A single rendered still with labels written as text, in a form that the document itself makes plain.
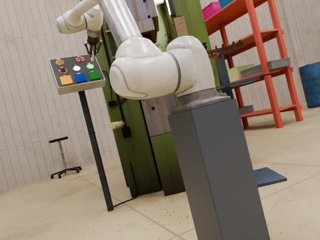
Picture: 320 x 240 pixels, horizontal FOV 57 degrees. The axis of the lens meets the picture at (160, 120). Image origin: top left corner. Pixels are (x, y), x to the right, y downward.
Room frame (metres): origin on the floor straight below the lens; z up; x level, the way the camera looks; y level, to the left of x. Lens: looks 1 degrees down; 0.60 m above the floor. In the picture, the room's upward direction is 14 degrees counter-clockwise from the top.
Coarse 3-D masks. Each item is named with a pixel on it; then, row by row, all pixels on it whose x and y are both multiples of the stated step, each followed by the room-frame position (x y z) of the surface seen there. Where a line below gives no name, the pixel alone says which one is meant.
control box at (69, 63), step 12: (72, 60) 2.21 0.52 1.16; (84, 60) 2.23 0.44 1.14; (96, 60) 2.26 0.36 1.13; (60, 72) 2.11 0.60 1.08; (72, 72) 2.14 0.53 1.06; (84, 72) 2.17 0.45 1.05; (60, 84) 2.06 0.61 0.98; (72, 84) 2.08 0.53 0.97; (84, 84) 2.12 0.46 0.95; (96, 84) 2.17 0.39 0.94
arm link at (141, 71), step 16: (112, 0) 1.12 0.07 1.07; (112, 16) 1.10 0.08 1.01; (128, 16) 1.11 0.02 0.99; (112, 32) 1.11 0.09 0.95; (128, 32) 1.07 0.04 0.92; (128, 48) 1.01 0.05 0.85; (144, 48) 1.02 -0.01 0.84; (112, 64) 1.01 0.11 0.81; (128, 64) 0.97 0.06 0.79; (144, 64) 0.98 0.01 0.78; (160, 64) 1.01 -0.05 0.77; (176, 64) 1.04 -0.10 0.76; (112, 80) 1.02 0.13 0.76; (128, 80) 0.97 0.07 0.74; (144, 80) 0.98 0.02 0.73; (160, 80) 1.00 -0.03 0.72; (176, 80) 1.04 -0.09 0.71; (128, 96) 1.01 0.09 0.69; (144, 96) 1.02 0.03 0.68; (160, 96) 1.08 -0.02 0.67
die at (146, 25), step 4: (140, 20) 2.32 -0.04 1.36; (144, 20) 2.31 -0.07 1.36; (148, 20) 2.31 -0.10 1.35; (152, 20) 2.31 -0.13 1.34; (136, 24) 2.32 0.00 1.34; (140, 24) 2.32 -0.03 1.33; (144, 24) 2.31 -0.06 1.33; (148, 24) 2.31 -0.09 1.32; (152, 24) 2.31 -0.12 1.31; (140, 28) 2.32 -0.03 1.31; (144, 28) 2.32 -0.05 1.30; (148, 28) 2.31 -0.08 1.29; (152, 28) 2.31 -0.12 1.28; (140, 32) 2.32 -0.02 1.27; (144, 32) 2.33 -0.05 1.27; (148, 32) 2.36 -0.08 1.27; (152, 32) 2.38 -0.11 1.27; (152, 36) 2.49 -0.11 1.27; (152, 40) 2.63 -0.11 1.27
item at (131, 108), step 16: (112, 96) 2.46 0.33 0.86; (112, 112) 2.46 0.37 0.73; (128, 112) 2.46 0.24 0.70; (144, 128) 2.46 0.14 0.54; (128, 144) 2.46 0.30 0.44; (144, 144) 2.46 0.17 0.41; (128, 160) 2.46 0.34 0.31; (144, 160) 2.46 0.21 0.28; (128, 176) 2.46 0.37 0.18; (144, 176) 2.46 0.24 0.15; (144, 192) 2.46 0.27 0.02
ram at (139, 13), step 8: (128, 0) 2.32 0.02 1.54; (136, 0) 2.32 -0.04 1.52; (144, 0) 2.32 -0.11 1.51; (152, 0) 2.31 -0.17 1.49; (160, 0) 2.50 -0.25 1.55; (136, 8) 2.32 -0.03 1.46; (144, 8) 2.31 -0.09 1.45; (152, 8) 2.31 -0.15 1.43; (136, 16) 2.32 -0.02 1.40; (144, 16) 2.31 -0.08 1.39; (152, 16) 2.31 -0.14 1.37
